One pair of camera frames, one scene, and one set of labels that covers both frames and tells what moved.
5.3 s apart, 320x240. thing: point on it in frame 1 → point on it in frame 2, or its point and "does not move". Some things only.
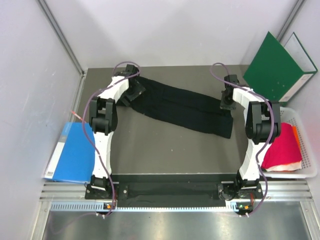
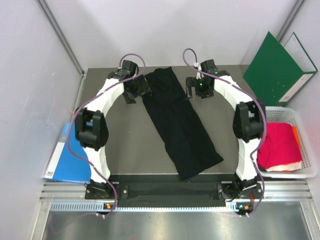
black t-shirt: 183,109 → 192,149
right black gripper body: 226,103 → 201,88
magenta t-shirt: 284,149 does not move
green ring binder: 278,72 does not move
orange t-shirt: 297,137 does not move
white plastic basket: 293,116 does not move
